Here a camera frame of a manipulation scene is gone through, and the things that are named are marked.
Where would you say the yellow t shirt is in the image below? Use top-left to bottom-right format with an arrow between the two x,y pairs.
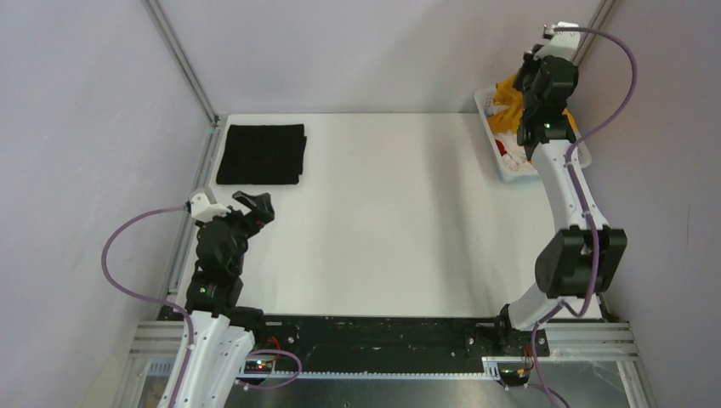
485,73 -> 578,136

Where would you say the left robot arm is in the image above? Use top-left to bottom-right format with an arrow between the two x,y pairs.
159,188 -> 275,407

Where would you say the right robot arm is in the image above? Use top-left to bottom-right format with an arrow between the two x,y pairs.
493,53 -> 627,355

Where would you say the folded black t shirt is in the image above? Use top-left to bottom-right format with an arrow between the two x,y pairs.
215,124 -> 307,185

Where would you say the white t shirt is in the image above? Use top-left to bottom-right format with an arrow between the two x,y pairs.
493,131 -> 535,173

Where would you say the white plastic basket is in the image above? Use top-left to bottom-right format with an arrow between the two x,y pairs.
474,87 -> 592,184

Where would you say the left controller board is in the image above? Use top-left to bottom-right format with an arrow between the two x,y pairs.
241,360 -> 275,376

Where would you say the controller board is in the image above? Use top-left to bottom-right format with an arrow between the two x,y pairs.
241,360 -> 275,376
497,369 -> 531,390

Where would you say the right controller board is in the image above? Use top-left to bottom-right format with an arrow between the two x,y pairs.
497,369 -> 531,390

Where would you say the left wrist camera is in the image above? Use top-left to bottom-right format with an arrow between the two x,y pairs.
188,186 -> 231,223

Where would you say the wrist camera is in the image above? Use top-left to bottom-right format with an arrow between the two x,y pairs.
188,186 -> 231,223
525,21 -> 581,61

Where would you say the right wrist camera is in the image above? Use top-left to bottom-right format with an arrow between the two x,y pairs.
525,21 -> 581,61

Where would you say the right corner aluminium post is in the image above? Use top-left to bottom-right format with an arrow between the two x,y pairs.
542,1 -> 615,100

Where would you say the corner aluminium post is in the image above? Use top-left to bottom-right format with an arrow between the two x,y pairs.
542,1 -> 615,100
140,0 -> 219,126

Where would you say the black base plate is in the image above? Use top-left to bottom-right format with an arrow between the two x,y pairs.
248,314 -> 550,376

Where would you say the aluminium frame rail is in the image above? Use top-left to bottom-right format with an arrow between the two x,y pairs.
128,320 -> 644,379

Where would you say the left corner aluminium post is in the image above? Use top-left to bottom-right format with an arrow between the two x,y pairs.
140,0 -> 219,126

